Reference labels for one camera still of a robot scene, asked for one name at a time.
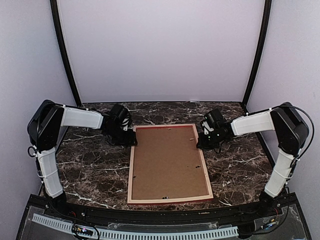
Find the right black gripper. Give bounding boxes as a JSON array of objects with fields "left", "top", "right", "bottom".
[{"left": 196, "top": 129, "right": 226, "bottom": 150}]

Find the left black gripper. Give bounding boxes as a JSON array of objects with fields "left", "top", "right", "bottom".
[{"left": 105, "top": 124, "right": 137, "bottom": 146}]

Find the brown backing board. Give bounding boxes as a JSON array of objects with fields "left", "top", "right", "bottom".
[{"left": 131, "top": 126, "right": 210, "bottom": 201}]

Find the red wooden picture frame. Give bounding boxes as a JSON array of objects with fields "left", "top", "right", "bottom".
[{"left": 126, "top": 123, "right": 215, "bottom": 205}]

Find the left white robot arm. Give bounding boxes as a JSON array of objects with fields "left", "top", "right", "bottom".
[{"left": 27, "top": 99, "right": 138, "bottom": 218}]

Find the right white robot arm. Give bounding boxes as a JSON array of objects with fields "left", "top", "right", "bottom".
[{"left": 196, "top": 102, "right": 315, "bottom": 217}]

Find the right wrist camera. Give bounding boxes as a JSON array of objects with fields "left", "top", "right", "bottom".
[{"left": 200, "top": 120, "right": 214, "bottom": 135}]

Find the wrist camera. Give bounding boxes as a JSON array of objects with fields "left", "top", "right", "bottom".
[
  {"left": 121, "top": 116, "right": 132, "bottom": 131},
  {"left": 200, "top": 120, "right": 214, "bottom": 135}
]

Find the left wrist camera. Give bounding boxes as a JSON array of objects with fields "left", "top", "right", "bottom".
[{"left": 121, "top": 116, "right": 132, "bottom": 131}]

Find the white cable tray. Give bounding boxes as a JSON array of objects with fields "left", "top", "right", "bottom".
[{"left": 31, "top": 213, "right": 239, "bottom": 240}]

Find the black front table rail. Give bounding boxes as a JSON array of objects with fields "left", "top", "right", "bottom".
[{"left": 19, "top": 193, "right": 305, "bottom": 231}]

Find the right black corner post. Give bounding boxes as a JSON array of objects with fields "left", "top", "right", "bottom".
[{"left": 241, "top": 0, "right": 272, "bottom": 108}]

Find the black corner post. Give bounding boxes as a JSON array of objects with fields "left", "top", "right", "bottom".
[
  {"left": 241, "top": 0, "right": 272, "bottom": 108},
  {"left": 49, "top": 0, "right": 82, "bottom": 107}
]

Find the left black corner post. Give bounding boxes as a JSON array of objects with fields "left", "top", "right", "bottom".
[{"left": 49, "top": 0, "right": 82, "bottom": 107}]

